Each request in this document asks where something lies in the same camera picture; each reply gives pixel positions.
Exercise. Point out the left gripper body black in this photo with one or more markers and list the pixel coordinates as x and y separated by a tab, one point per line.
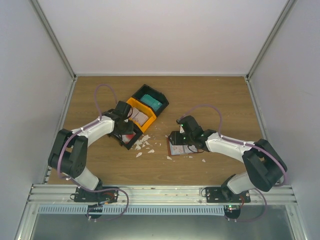
125	130

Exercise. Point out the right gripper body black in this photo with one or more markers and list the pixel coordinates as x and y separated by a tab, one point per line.
181	141

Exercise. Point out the brown leather card holder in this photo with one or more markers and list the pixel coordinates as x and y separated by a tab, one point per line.
189	149

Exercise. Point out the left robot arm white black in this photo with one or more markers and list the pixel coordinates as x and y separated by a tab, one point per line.
69	152

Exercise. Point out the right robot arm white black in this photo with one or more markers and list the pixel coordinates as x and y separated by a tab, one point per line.
264	168

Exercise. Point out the red white card stack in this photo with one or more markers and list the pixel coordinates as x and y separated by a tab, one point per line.
129	139

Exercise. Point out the black bin with red cards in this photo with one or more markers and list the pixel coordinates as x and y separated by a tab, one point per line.
138	133

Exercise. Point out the yellow bin with white cards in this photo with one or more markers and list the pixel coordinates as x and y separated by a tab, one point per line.
143	108

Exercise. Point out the black bin with teal cards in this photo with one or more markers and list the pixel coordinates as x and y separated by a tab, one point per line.
145	89

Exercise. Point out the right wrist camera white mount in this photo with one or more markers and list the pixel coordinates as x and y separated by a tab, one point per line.
181	129

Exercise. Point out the grey slotted cable duct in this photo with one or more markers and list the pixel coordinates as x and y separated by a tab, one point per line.
134	209

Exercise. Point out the aluminium front rail frame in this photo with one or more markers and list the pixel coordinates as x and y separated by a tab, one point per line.
158	195

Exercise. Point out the left aluminium corner post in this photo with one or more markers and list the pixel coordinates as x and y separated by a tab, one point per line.
49	30

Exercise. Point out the aluminium corner post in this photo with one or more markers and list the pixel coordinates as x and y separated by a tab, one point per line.
49	30
288	6

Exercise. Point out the right aluminium corner post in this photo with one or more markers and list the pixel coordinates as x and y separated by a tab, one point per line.
288	6

